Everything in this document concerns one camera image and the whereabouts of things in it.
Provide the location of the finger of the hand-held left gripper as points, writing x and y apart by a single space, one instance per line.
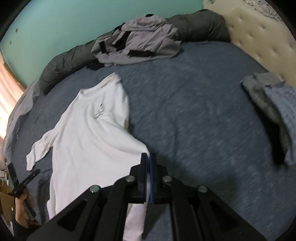
30 177

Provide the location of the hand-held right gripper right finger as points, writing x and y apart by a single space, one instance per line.
152 183

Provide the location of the light grey blanket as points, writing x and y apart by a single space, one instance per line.
18 115

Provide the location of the dark grey rolled duvet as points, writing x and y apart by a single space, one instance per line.
196 25

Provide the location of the grey jacket with black patches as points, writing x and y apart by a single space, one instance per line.
143 39

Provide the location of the pink curtain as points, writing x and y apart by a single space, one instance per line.
9 99

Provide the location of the wooden window frame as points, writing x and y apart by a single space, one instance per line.
16 76

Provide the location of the grey folded garment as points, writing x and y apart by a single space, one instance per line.
256 92

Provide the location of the cardboard box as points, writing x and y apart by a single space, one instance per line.
7 204

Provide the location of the bed with blue sheet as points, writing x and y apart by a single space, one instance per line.
196 127

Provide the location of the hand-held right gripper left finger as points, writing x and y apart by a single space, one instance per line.
143 171

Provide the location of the cream tufted headboard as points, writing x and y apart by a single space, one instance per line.
259 30

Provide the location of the person's left hand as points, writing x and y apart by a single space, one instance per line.
20 210

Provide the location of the white long-sleeve shirt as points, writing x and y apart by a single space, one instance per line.
92 143

